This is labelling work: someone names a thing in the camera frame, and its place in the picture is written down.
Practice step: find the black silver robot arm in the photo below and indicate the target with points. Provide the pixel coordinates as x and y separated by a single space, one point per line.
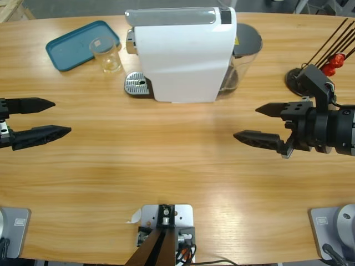
341 127

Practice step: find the red coffee capsule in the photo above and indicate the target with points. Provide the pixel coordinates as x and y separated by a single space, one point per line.
338 58
330 70

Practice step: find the white capsule coffee machine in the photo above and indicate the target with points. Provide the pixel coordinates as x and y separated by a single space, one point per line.
180 55

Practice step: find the metal grille drip tray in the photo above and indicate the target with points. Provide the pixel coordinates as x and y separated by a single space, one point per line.
134 83

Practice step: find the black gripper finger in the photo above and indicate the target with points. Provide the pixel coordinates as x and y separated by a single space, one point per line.
27 105
258 138
274 109
36 135

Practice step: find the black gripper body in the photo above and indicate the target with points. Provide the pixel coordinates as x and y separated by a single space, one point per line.
308 130
4 130

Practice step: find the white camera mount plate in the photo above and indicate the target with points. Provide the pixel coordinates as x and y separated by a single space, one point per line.
183 216

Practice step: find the teal plastic tray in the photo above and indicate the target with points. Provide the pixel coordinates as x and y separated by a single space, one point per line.
72 47

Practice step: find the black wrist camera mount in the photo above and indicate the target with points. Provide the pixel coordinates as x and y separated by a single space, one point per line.
313 77

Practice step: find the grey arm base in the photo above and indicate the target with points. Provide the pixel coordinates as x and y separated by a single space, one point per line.
324 235
19 230

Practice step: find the wooden pallet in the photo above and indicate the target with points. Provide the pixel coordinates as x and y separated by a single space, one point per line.
11 8

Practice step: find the grey metal frame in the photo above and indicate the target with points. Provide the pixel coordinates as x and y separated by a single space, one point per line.
302 5

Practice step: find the grey coffee machine lever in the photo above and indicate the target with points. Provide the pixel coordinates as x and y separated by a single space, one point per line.
166 16

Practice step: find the dark camera post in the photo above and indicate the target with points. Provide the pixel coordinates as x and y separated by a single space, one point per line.
155 249

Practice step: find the white paper tape scrap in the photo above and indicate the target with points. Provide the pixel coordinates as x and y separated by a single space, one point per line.
136 216

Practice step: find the clear drinking glass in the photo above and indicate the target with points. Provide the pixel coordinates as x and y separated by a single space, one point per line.
106 59

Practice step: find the black capsule holder with rods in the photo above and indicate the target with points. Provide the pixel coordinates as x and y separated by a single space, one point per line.
291 77

